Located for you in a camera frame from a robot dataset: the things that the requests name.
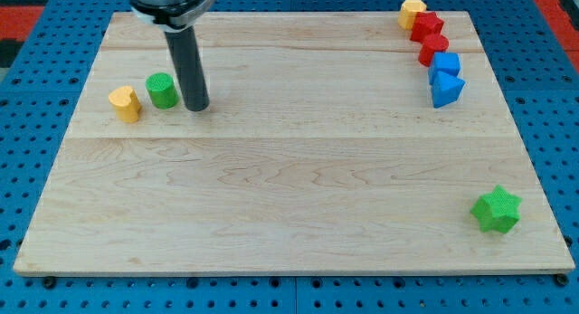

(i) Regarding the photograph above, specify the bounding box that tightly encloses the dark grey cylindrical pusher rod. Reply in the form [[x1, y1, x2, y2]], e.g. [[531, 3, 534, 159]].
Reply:
[[165, 26, 210, 112]]

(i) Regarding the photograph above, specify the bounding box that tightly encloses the green cylinder block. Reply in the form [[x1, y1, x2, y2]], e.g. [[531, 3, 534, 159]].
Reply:
[[146, 72, 178, 109]]

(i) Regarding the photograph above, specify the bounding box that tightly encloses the yellow heart block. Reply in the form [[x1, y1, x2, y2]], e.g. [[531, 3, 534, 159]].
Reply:
[[108, 85, 141, 123]]

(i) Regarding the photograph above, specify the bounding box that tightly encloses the wooden board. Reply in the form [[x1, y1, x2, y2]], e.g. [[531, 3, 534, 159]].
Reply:
[[14, 11, 574, 277]]

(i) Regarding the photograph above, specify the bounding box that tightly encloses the yellow hexagon block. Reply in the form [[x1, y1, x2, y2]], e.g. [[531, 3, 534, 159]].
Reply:
[[397, 0, 427, 30]]

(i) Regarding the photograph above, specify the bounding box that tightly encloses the red star block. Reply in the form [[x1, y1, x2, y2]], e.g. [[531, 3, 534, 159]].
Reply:
[[410, 12, 444, 43]]

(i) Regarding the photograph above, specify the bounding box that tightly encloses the red cylinder block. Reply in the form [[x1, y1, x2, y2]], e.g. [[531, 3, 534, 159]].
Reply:
[[418, 33, 450, 67]]

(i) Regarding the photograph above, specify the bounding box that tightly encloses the blue cube block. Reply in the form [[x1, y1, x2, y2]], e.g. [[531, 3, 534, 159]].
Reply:
[[428, 52, 461, 85]]

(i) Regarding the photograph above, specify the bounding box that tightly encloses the blue triangle block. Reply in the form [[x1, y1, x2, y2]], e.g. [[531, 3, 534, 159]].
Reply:
[[431, 71, 465, 109]]

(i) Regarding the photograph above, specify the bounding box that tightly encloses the green star block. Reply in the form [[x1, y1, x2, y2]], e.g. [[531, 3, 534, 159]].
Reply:
[[470, 185, 523, 233]]

